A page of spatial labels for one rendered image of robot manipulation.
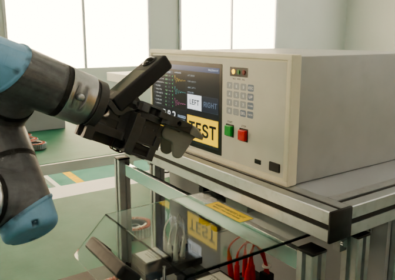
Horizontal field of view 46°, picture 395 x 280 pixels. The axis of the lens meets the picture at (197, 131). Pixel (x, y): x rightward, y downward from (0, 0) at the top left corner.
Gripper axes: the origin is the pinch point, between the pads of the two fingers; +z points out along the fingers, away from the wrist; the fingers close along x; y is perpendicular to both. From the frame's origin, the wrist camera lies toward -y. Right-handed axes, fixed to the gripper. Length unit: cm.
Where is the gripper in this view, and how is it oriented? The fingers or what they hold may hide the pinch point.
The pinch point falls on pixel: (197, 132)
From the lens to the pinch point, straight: 78.5
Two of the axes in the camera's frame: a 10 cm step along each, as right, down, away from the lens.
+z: 7.5, 3.1, 5.9
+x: 5.7, 1.6, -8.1
